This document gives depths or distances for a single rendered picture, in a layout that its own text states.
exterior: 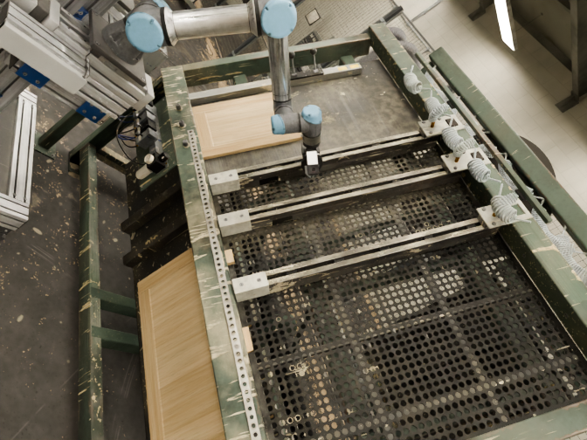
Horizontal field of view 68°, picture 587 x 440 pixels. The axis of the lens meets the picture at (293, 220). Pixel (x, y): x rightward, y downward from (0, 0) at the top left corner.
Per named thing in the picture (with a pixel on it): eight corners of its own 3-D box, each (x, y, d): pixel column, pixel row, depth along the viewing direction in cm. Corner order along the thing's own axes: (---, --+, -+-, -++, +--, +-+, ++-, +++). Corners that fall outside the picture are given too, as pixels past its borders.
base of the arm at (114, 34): (102, 44, 145) (123, 24, 142) (100, 20, 153) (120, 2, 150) (138, 72, 156) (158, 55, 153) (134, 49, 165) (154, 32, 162)
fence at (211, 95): (189, 99, 230) (188, 93, 227) (357, 68, 245) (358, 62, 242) (191, 106, 227) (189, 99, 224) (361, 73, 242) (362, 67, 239)
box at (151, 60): (124, 51, 225) (148, 28, 220) (141, 65, 235) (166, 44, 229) (125, 64, 219) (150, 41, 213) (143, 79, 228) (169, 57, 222)
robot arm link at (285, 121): (271, 126, 174) (298, 123, 175) (272, 139, 166) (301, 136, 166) (269, 107, 169) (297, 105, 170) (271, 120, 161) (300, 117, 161)
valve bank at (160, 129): (111, 107, 221) (144, 79, 214) (134, 122, 232) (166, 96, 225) (115, 178, 192) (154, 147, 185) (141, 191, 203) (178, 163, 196)
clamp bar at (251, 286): (232, 284, 165) (224, 250, 146) (507, 213, 184) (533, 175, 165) (238, 307, 160) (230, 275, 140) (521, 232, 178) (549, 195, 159)
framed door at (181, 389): (141, 284, 219) (137, 283, 217) (224, 229, 202) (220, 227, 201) (158, 484, 167) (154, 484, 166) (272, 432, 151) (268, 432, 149)
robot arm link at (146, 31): (137, 42, 149) (294, 25, 151) (129, 57, 137) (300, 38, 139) (126, 4, 141) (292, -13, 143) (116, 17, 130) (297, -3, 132)
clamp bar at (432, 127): (210, 182, 196) (199, 143, 176) (448, 130, 214) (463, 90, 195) (213, 199, 190) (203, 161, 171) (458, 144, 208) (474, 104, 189)
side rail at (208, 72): (185, 81, 249) (182, 65, 241) (365, 49, 267) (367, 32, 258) (187, 87, 246) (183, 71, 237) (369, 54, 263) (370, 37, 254)
